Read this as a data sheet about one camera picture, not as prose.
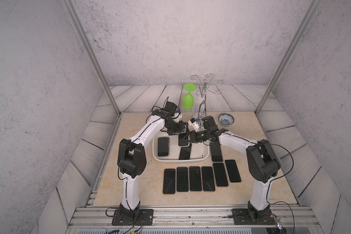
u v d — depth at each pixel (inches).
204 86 36.8
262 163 19.9
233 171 35.8
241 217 28.6
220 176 34.2
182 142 34.2
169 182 32.6
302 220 28.5
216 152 37.9
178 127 31.4
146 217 28.6
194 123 33.3
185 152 37.8
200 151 38.1
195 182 33.0
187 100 38.0
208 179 33.6
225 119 45.2
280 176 20.2
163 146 38.1
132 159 20.3
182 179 34.7
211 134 29.1
